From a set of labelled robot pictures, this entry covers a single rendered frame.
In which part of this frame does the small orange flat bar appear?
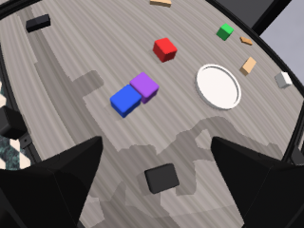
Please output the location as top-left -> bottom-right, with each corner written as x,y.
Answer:
239,37 -> 252,46

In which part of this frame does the white block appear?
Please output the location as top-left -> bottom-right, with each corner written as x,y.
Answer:
275,72 -> 293,88

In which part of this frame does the red block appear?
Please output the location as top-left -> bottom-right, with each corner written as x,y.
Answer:
153,38 -> 177,63

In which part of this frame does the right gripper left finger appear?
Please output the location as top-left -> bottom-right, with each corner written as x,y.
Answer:
0,136 -> 104,228

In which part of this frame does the tan rectangular block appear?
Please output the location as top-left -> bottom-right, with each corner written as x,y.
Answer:
239,57 -> 256,76

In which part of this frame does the black cube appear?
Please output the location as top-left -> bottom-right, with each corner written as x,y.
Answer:
144,163 -> 180,194

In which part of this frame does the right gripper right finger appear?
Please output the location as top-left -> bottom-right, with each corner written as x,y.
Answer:
211,137 -> 304,228

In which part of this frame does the tan flat bar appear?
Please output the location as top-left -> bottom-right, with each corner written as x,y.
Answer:
150,0 -> 171,8

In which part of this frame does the white saucer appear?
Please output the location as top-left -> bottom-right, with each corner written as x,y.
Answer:
195,65 -> 241,110

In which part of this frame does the purple block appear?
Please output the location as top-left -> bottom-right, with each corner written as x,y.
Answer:
130,72 -> 159,104

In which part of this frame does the black rectangular block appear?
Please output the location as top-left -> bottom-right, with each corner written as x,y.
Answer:
26,14 -> 50,33

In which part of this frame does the green block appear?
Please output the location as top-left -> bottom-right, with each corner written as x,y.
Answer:
217,24 -> 234,41

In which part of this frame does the blue block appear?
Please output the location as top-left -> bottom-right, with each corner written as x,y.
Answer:
110,85 -> 142,118

